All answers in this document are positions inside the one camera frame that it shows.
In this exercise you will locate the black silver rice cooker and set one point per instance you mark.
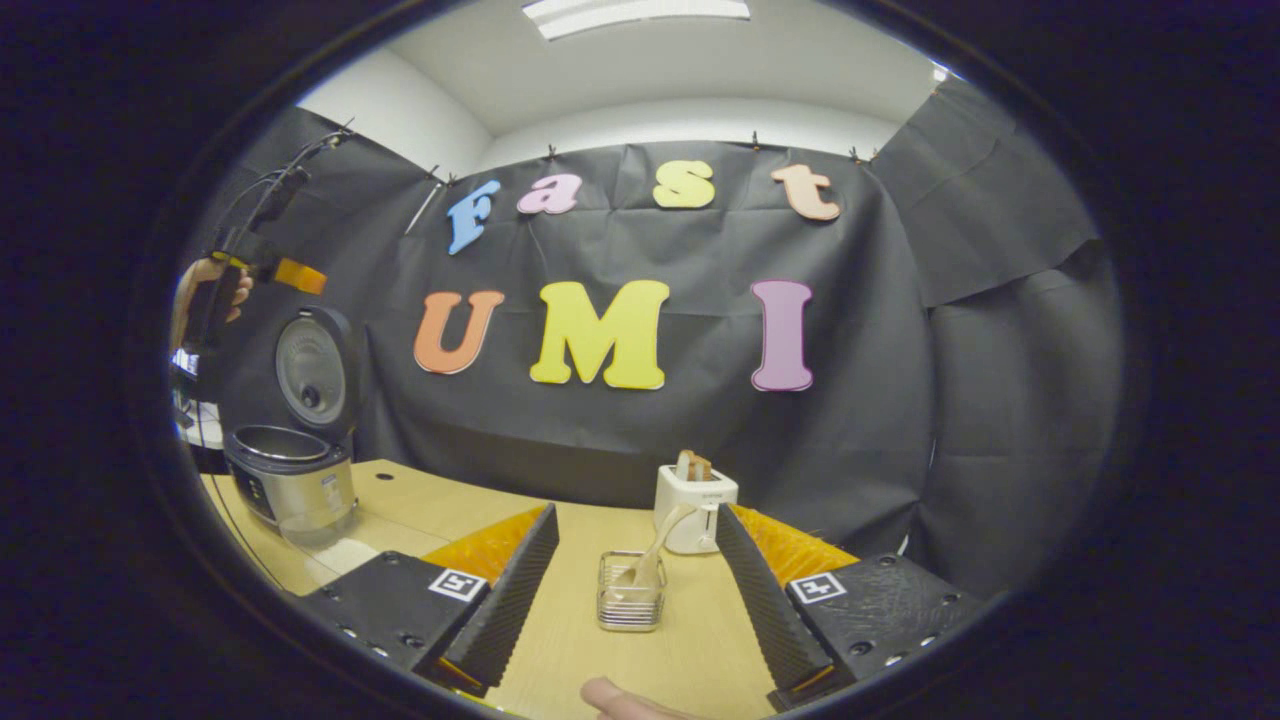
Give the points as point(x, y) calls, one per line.
point(300, 480)

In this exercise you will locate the clear plastic container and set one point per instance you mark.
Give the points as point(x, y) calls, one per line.
point(300, 535)

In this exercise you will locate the toasted bread slice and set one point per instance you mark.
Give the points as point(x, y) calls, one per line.
point(692, 465)

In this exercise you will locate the ceiling light panel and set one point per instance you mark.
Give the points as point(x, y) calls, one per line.
point(640, 15)

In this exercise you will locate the white toaster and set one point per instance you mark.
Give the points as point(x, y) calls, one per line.
point(695, 500)

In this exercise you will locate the wooden spoon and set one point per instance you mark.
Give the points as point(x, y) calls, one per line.
point(655, 545)

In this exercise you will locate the black backdrop cloth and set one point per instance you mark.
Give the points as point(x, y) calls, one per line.
point(880, 400)

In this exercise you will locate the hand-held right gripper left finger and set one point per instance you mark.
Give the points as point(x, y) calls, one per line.
point(505, 600)

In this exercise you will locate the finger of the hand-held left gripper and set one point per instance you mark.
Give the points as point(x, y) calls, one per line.
point(300, 276)

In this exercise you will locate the computer monitor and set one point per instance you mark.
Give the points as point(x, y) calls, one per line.
point(186, 362)

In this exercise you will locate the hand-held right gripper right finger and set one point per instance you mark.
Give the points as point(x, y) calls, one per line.
point(765, 600)

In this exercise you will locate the white side table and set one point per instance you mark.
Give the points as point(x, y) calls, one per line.
point(205, 425)

